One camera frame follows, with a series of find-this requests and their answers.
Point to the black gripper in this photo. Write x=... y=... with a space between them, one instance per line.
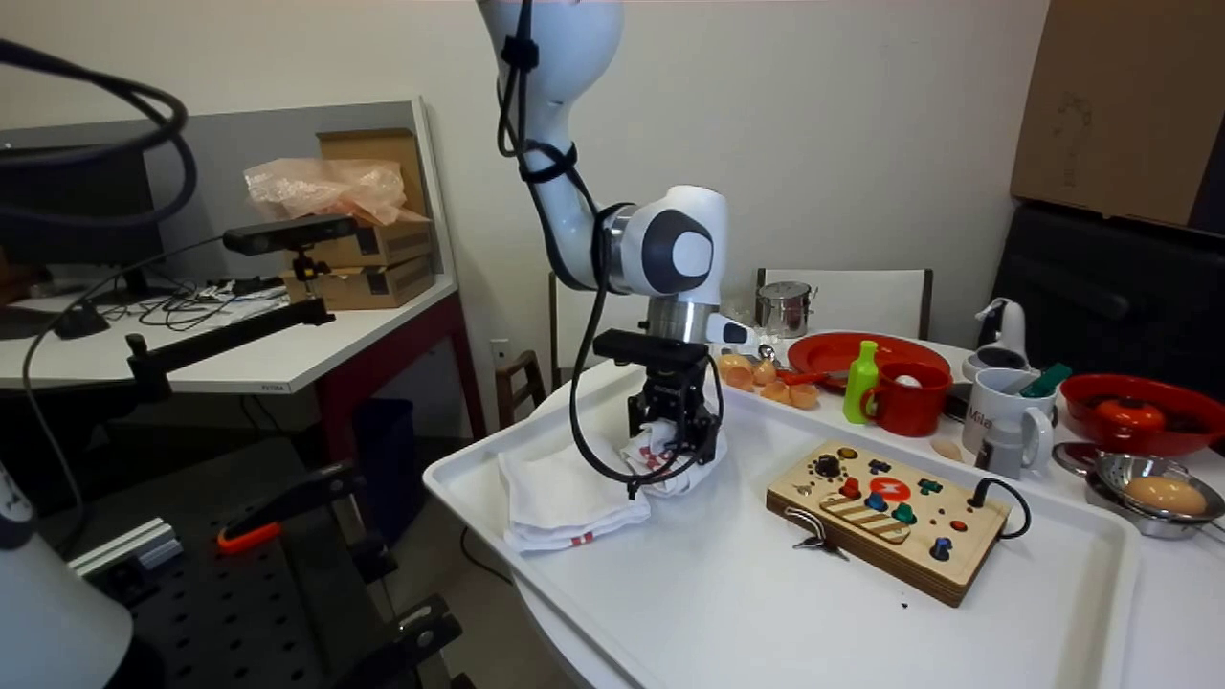
x=673 y=389

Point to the white towel with red stripes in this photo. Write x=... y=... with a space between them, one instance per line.
x=663 y=459

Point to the folded white towel red mark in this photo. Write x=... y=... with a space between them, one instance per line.
x=562 y=499

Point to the orange food pieces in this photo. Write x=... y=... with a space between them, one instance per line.
x=772 y=385

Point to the small dark step stool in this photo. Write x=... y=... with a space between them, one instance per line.
x=522 y=385

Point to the red bowl with fruit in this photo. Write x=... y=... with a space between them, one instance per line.
x=829 y=352

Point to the metal keys on busy board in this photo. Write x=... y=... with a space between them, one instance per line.
x=816 y=538

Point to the green plastic bottle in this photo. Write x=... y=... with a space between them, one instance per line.
x=864 y=385

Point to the wooden busy board toy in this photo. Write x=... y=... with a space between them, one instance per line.
x=887 y=529

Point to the red mug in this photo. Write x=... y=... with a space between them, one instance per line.
x=913 y=406

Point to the stacked cardboard boxes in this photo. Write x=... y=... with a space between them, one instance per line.
x=386 y=270

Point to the white measuring pitcher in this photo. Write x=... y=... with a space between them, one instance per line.
x=1000 y=425

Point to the white kettle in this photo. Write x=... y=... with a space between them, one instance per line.
x=1003 y=325

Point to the teal utensil in pitcher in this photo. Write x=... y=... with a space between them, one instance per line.
x=1052 y=379

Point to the pink plastic bag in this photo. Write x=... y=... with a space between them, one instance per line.
x=326 y=189

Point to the white desk with red legs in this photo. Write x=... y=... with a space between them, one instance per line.
x=256 y=358

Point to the metal bowl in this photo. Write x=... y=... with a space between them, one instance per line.
x=1104 y=490

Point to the black cabinet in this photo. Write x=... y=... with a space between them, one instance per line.
x=1112 y=301

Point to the red tomato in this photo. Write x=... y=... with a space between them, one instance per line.
x=1131 y=417

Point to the grey desk partition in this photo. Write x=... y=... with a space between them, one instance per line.
x=231 y=167

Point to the large cardboard box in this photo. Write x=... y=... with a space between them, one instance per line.
x=1116 y=101

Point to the aluminium profile bar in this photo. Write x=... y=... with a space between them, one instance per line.
x=119 y=548

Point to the black computer monitor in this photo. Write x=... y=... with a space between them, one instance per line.
x=78 y=205

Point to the white lamp shade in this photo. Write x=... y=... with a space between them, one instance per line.
x=45 y=612

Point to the black bar camera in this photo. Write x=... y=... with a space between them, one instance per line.
x=289 y=235

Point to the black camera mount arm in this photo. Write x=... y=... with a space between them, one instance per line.
x=231 y=333

